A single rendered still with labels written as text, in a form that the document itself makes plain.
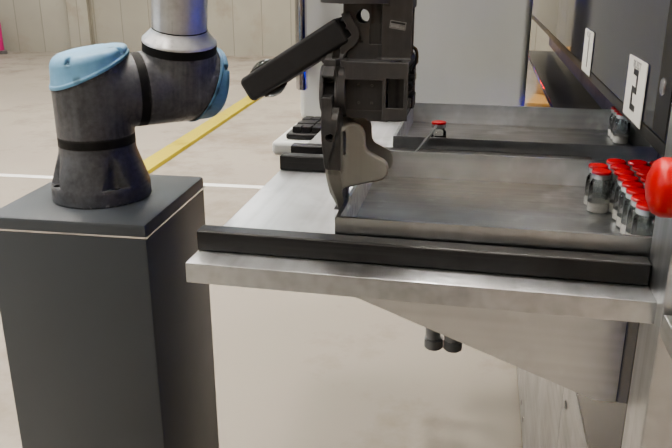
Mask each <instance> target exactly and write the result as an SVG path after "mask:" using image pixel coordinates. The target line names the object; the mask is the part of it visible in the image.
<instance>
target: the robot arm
mask: <svg viewBox="0 0 672 448"><path fill-rule="evenodd" d="M321 2H322V3H338V4H343V13H342V14H341V15H342V17H339V18H335V19H333V20H331V21H330V22H328V23H326V24H325V25H323V26H322V27H320V28H319V29H317V30H316V31H314V32H313V33H311V34H310V35H308V36H306V37H305V38H303V39H302V40H300V41H299V42H297V43H296V44H294V45H293V46H291V47H290V48H288V49H286V50H285V51H283V52H282V53H280V54H279V55H277V56H276V57H274V58H273V59H264V60H261V61H259V62H257V63H256V64H255V65H254V66H253V68H252V70H251V71H250V73H249V74H248V75H246V76H245V77H243V78H242V79H241V85H242V87H243V88H244V90H245V92H246V93H247V95H248V97H249V98H250V99H251V100H253V101H255V100H257V99H260V98H262V97H264V96H265V98H266V97H274V96H277V95H279V94H280V93H281V92H282V91H283V90H284V89H285V87H286V85H287V82H289V81H290V80H292V79H294V78H295V77H297V76H298V75H300V74H302V73H303V72H305V71H306V70H308V69H310V68H311V67H313V66H314V65H316V64H317V63H319V62H321V61H322V63H323V65H322V66H321V69H320V79H319V105H320V110H321V142H322V152H323V162H324V168H325V172H326V179H327V183H328V188H329V192H330V194H331V196H332V198H333V199H334V201H335V203H336V205H337V207H338V208H339V209H340V208H341V206H342V204H343V202H344V201H345V199H346V197H347V196H348V194H349V187H350V186H355V185H361V184H366V183H371V182H376V181H381V180H383V179H384V178H385V177H386V176H387V174H388V171H389V169H390V168H391V166H392V164H393V155H392V153H391V151H390V150H388V149H386V148H385V147H383V146H381V145H379V144H377V143H376V142H374V140H373V138H372V125H371V122H370V121H380V122H388V120H390V121H407V115H408V114H409V112H410V110H411V109H412V108H414V105H415V95H416V92H415V80H416V75H417V74H416V65H417V64H418V58H419V54H418V49H417V48H416V47H415V46H413V42H414V15H415V7H417V0H321ZM363 9H365V10H367V11H368V12H369V20H368V21H365V20H363V19H362V17H361V12H362V10H363ZM141 43H142V50H141V51H136V52H129V48H128V47H127V45H126V44H124V43H106V44H95V45H89V46H83V47H78V48H74V49H70V50H66V51H63V52H60V53H58V54H56V55H55V56H54V57H52V59H51V60H50V63H49V74H50V84H49V90H50V91H51V95H52V103H53V111H54V119H55V127H56V135H57V142H58V156H57V161H56V165H55V170H54V174H53V179H52V184H51V192H52V200H53V202H54V203H55V204H57V205H59V206H62V207H66V208H73V209H103V208H111V207H118V206H123V205H127V204H131V203H134V202H137V201H140V200H142V199H144V198H146V197H147V196H149V195H150V193H151V191H152V189H151V179H150V175H149V173H148V171H147V168H146V166H145V164H144V162H143V159H142V157H141V155H140V153H139V150H138V148H137V145H136V136H135V127H137V126H146V125H155V124H164V123H173V122H183V121H188V122H194V121H197V120H199V119H206V118H211V117H214V116H215V115H217V114H218V113H219V112H220V111H221V110H222V108H223V107H224V105H225V102H226V100H227V96H228V92H229V84H230V72H229V70H228V66H229V65H228V60H227V57H226V55H225V53H224V52H223V51H222V50H221V49H220V48H218V47H217V40H216V39H215V38H214V37H213V36H212V35H211V34H210V33H209V31H208V0H151V28H150V29H149V30H148V31H147V32H146V33H145V34H144V35H143V36H142V39H141ZM413 49H414V51H415V52H413Z"/></svg>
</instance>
